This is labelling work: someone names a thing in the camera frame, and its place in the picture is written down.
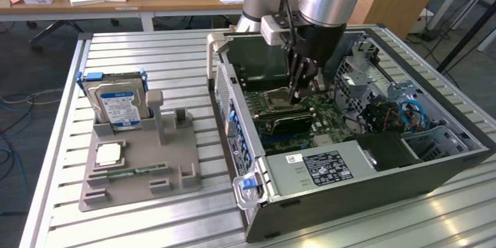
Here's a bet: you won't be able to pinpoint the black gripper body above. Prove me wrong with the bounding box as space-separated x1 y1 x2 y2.
288 23 348 67

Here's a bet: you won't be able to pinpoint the green graphics card black cooler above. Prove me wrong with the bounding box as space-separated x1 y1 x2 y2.
257 113 315 139

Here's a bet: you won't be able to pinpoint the CPU socket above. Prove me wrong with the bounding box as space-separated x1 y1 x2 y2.
263 88 292 112

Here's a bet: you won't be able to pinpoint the black RAM slot white latches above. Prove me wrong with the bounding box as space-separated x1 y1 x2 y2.
239 78 289 88
236 71 289 80

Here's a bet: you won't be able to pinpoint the perforated metal disk bay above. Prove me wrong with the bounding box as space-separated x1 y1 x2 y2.
333 55 392 115

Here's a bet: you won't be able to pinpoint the green motherboard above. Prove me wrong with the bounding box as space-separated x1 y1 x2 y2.
235 64 365 156

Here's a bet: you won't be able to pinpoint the blue expansion slot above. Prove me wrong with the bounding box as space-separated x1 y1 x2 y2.
261 134 307 143

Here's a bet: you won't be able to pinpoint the silver chipset heatsink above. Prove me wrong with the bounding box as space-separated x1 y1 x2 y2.
313 135 337 146

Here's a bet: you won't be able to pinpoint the black plastic shroud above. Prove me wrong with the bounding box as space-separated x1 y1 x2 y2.
356 131 423 172

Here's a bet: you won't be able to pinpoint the grey power supply unit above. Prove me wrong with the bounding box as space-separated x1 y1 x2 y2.
265 140 377 197

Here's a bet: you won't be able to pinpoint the grey metal disk bay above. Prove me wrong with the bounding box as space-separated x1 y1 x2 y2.
401 125 472 164

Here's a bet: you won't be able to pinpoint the black tripod leg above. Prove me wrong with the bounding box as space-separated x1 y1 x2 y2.
436 0 496 73

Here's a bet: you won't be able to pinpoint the open black PC case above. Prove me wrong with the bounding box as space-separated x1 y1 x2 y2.
207 24 496 245

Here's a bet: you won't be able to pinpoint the grey parts rack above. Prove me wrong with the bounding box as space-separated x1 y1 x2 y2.
79 89 203 213

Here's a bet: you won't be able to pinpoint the green RAM stick bare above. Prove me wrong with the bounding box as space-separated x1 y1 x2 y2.
95 165 164 179

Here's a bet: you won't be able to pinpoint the silver CPU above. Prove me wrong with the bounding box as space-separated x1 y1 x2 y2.
95 143 125 166

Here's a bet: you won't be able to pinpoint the black chair base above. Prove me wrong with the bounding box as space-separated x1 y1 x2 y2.
25 20 121 53

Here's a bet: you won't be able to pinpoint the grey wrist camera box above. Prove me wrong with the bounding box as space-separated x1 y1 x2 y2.
260 15 295 46

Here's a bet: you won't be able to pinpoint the black wire bundle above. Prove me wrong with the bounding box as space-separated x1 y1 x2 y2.
364 101 400 132

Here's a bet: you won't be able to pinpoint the red wire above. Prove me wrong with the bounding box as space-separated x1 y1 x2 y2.
381 105 393 131

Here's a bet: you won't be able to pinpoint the blue wire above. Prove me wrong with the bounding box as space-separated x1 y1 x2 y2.
399 99 429 132

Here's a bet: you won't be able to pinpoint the white pedestal unit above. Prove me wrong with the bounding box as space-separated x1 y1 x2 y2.
409 7 436 36

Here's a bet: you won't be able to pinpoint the hard disk with blue bracket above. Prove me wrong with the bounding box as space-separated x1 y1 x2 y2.
75 69 151 128

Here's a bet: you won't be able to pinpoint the grey floor cable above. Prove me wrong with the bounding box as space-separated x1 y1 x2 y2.
0 88 63 107

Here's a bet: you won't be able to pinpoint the blue floor cable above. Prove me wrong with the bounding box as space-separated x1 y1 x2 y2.
0 96 31 215

